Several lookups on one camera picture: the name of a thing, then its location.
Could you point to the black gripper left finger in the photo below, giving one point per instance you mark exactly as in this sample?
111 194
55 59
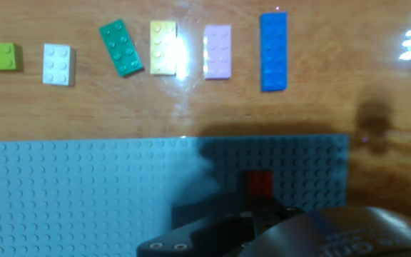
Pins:
209 235

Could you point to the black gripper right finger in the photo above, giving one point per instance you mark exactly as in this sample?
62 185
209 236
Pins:
271 214

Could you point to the red Lego brick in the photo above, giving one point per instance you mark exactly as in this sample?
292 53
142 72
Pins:
260 183

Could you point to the grey Lego baseplate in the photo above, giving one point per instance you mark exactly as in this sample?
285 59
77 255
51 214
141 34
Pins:
84 196

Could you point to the long blue Lego brick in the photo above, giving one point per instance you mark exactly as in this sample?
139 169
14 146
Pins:
274 53

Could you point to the light pink Lego brick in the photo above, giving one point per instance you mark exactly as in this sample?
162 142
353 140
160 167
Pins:
217 51

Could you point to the yellow two-by-four Lego brick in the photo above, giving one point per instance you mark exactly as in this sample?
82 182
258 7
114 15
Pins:
159 48

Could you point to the dark green Lego brick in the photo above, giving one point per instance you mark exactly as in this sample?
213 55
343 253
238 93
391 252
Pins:
121 48

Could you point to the white Lego brick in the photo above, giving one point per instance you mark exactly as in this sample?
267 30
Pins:
57 64

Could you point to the lime green Lego brick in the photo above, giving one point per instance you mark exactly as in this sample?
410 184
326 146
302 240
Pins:
2 56

